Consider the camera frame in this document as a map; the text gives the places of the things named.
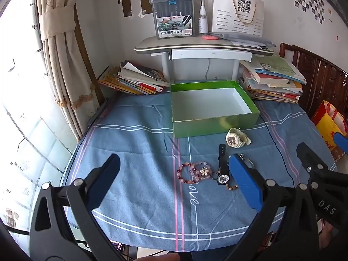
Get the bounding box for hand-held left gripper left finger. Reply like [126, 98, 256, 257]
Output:
[30, 154, 123, 261]

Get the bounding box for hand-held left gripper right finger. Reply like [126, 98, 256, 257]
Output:
[226, 154, 319, 261]

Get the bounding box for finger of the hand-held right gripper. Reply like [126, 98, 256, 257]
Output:
[334, 132, 348, 156]
[296, 142, 328, 176]

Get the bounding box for black wrist watch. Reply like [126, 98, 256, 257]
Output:
[217, 143, 232, 186]

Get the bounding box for rhinestone flower bead bracelet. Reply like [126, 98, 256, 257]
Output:
[196, 161, 213, 180]

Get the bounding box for white wrist watch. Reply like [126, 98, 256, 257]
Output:
[226, 128, 252, 149]

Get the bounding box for green cardboard box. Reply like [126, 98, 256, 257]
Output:
[170, 80, 261, 139]

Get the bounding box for yellow and red bag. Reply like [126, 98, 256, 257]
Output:
[311, 100, 348, 151]

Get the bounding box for dark wooden headboard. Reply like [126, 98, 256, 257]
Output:
[279, 43, 348, 120]

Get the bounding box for pile of thick books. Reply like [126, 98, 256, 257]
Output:
[239, 54, 307, 104]

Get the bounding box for stack of thin colourful books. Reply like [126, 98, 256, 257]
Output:
[98, 61, 170, 95]

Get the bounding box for beige curtain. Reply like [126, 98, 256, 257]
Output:
[36, 0, 100, 142]

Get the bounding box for white paper bag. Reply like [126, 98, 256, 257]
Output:
[212, 0, 264, 37]

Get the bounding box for white spray bottle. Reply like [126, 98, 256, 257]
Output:
[199, 5, 207, 34]

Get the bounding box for grey marker pen case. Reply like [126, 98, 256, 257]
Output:
[146, 0, 197, 40]

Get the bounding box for black cable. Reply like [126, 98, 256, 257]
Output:
[259, 113, 295, 188]

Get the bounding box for pink bead bracelet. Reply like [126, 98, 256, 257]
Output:
[177, 162, 201, 184]

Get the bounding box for checkered wall stickers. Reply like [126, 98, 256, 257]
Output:
[292, 0, 326, 23]

